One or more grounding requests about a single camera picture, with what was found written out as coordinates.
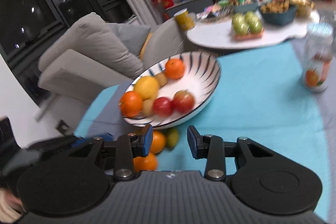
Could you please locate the grey pillow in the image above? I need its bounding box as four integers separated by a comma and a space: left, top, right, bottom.
106, 22, 152, 56

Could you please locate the green apple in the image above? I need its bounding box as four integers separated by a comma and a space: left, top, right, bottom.
233, 21, 250, 35
249, 20, 263, 33
245, 11, 260, 24
232, 13, 246, 25

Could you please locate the dark wall socket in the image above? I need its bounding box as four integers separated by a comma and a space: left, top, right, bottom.
56, 120, 72, 135

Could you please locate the small green fruit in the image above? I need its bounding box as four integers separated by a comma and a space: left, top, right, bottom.
165, 128, 180, 149

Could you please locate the person's left hand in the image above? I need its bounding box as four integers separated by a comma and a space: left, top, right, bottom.
0, 187, 25, 214

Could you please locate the teal snack basket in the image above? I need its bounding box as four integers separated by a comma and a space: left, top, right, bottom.
231, 0, 259, 13

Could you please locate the brown kiwi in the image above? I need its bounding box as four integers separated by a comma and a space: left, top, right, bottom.
142, 99, 155, 115
155, 73, 168, 86

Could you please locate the white striped bowl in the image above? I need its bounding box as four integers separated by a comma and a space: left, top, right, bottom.
121, 51, 222, 127

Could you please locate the dark teal bowl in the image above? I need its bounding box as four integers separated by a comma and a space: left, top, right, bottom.
259, 5, 297, 26

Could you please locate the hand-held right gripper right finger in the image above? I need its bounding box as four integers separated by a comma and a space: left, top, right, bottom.
187, 125, 273, 180

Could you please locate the glass jar with orange label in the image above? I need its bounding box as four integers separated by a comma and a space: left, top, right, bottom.
301, 23, 334, 93

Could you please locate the large yellow citrus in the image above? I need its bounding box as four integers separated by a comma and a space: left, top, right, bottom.
134, 76, 160, 100

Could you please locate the orange fruit tray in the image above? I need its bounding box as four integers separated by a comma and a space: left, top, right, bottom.
232, 30, 264, 42

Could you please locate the glass snack plate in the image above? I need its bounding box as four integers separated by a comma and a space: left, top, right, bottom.
197, 7, 234, 21

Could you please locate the yellow cushion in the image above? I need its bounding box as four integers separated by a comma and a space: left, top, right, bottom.
139, 32, 154, 59

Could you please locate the blue grey printed tablecloth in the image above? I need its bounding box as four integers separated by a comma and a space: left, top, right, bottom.
73, 40, 336, 222

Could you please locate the pile of longans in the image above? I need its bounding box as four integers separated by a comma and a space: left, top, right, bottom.
260, 0, 290, 14

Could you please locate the white round coffee table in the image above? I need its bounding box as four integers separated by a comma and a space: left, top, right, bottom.
186, 10, 321, 50

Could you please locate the red apple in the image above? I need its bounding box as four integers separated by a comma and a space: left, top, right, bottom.
172, 91, 195, 113
153, 97, 174, 117

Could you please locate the beige sofa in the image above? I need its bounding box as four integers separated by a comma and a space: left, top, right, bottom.
38, 12, 189, 104

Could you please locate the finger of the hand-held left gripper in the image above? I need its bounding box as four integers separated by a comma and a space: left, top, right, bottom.
69, 132, 114, 149

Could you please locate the orange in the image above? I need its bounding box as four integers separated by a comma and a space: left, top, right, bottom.
133, 153, 158, 171
150, 130, 167, 154
164, 58, 185, 80
119, 91, 143, 118

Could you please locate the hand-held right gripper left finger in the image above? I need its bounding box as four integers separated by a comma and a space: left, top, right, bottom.
66, 124, 153, 180

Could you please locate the bunch of bananas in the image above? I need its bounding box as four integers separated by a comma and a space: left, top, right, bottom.
289, 0, 315, 17

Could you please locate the yellow can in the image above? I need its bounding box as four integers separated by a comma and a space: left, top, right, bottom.
175, 8, 196, 30

